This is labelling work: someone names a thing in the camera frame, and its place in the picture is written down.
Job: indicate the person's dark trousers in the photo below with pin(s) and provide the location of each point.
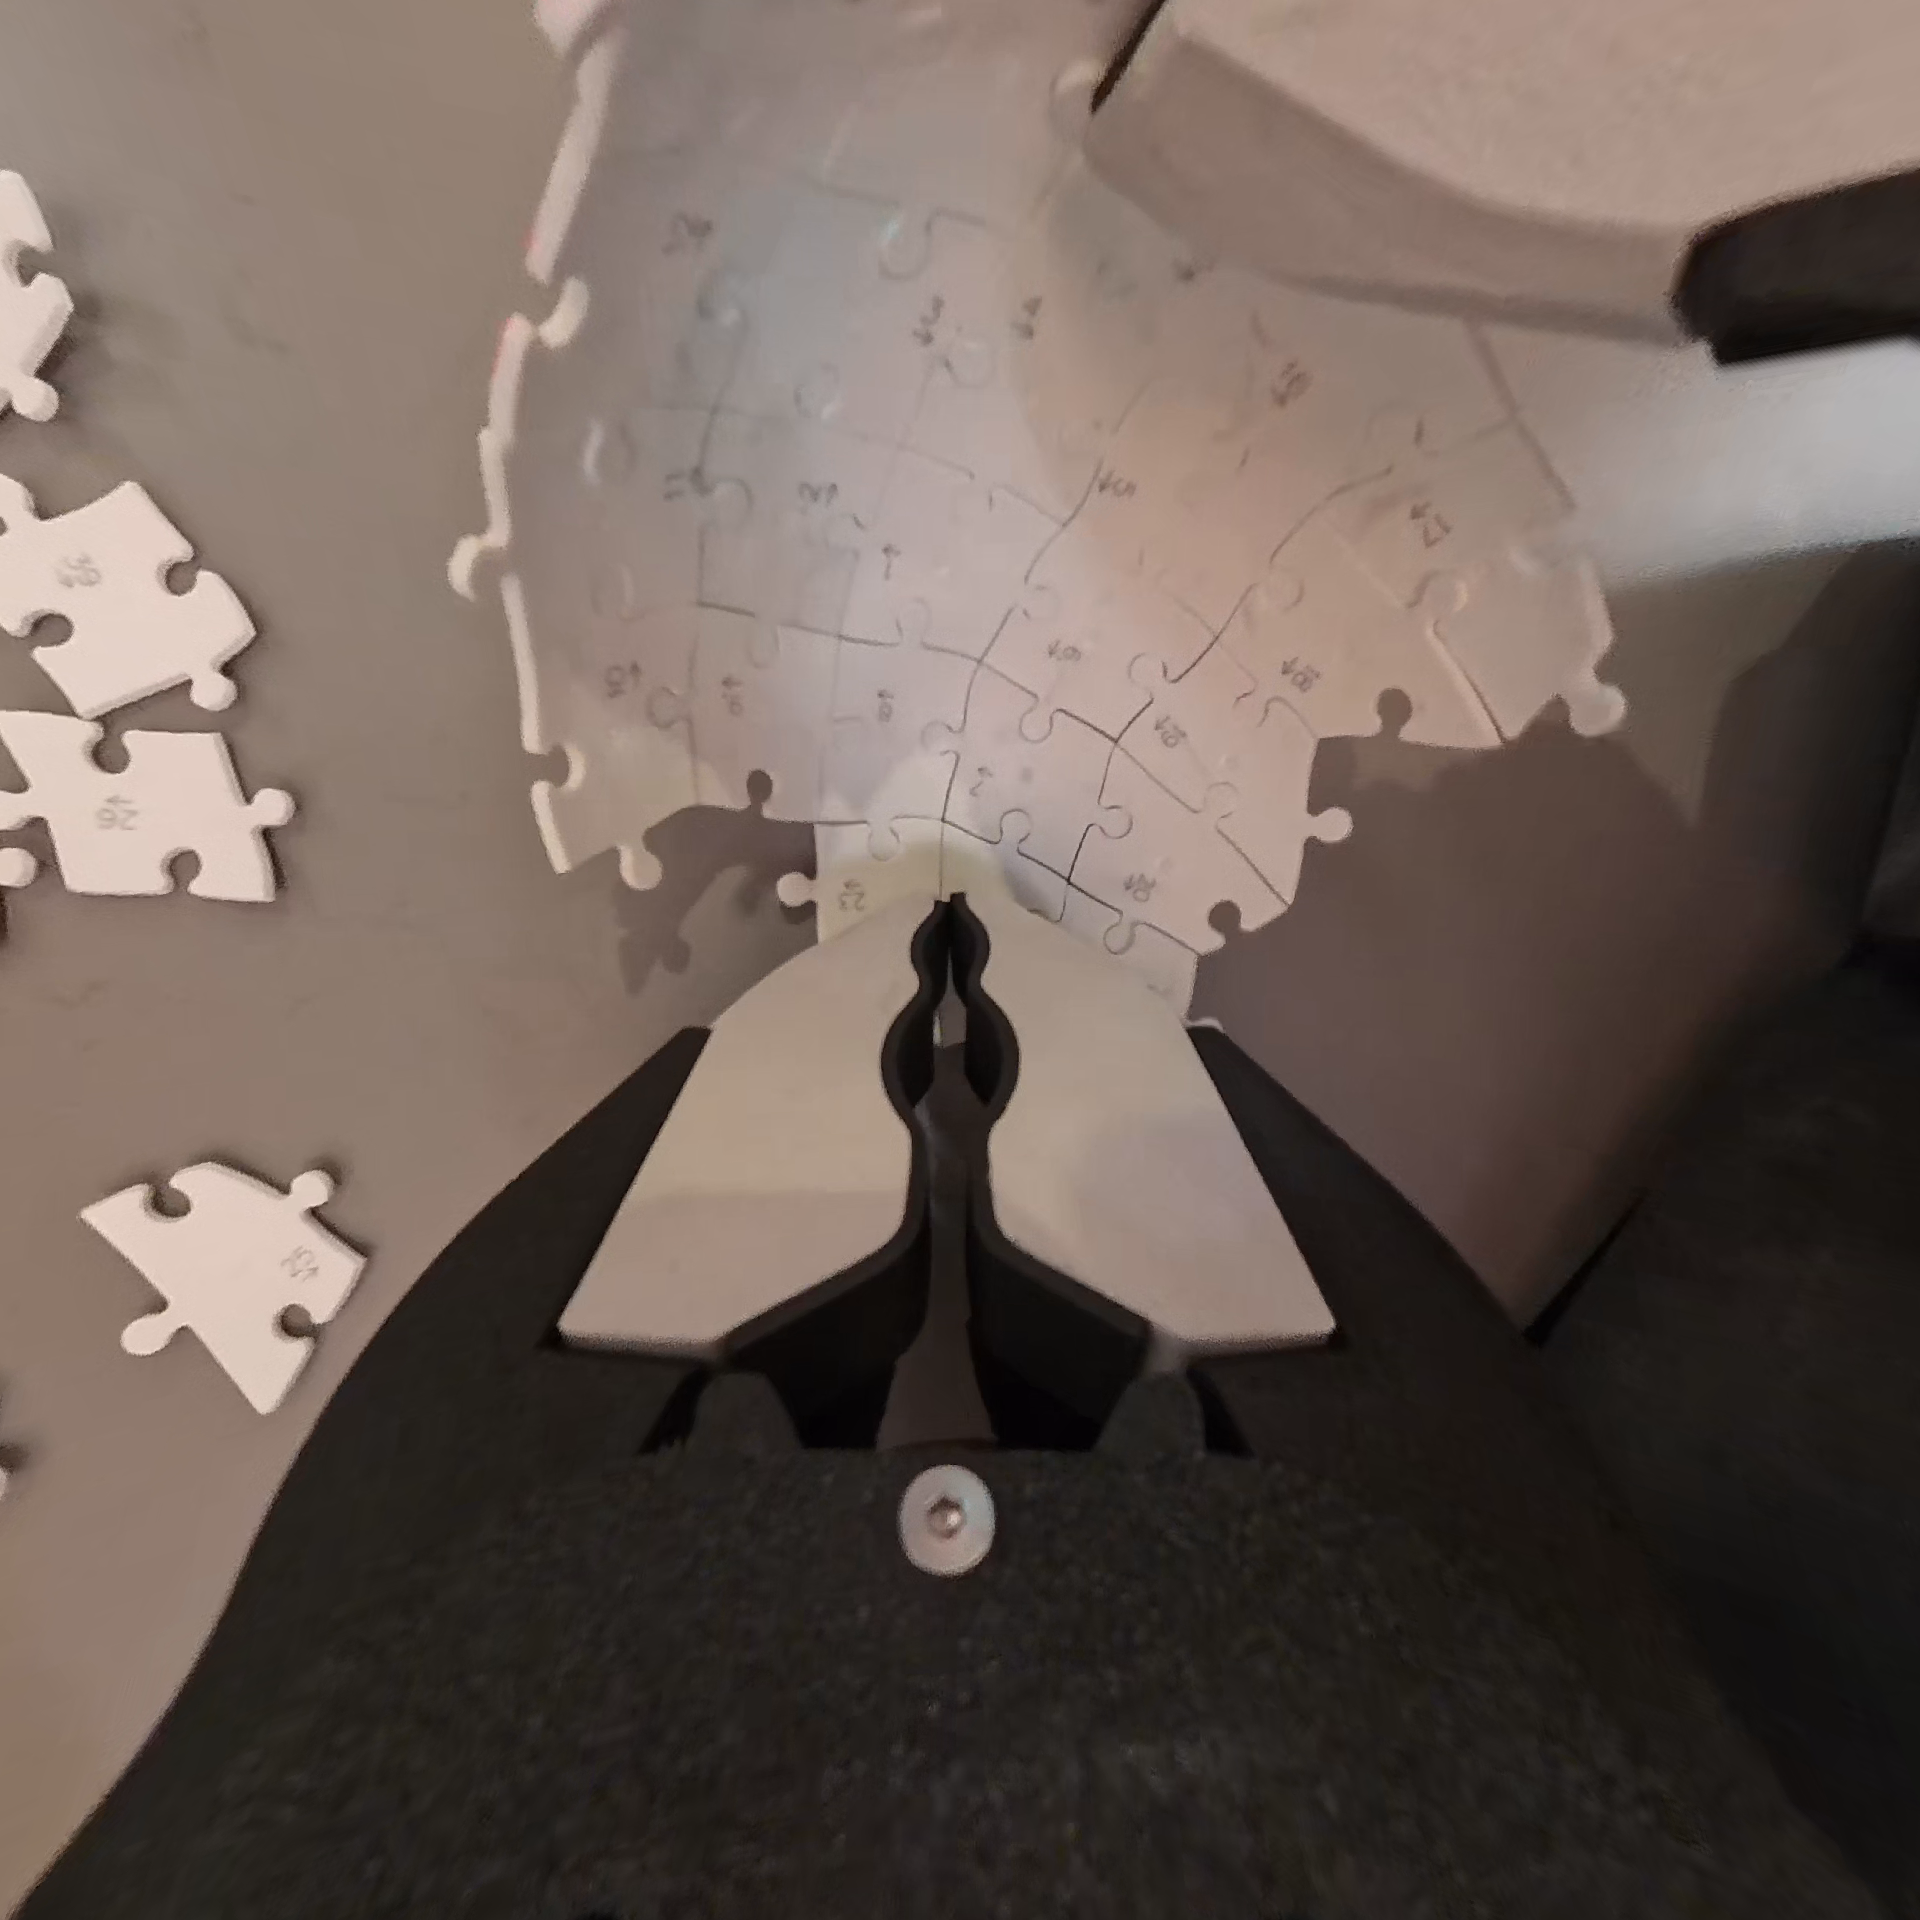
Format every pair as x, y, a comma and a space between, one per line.
1769, 1276

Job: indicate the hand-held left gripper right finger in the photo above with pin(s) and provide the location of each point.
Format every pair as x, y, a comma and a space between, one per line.
1141, 1185

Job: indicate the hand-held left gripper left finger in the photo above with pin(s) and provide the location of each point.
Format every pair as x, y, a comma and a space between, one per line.
751, 1185

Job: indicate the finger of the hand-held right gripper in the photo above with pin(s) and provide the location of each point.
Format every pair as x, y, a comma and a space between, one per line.
1501, 135

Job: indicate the group of puzzle pieces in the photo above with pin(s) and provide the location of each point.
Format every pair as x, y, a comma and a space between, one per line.
135, 599

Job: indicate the partly built puzzle ball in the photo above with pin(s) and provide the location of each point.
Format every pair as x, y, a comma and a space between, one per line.
975, 524

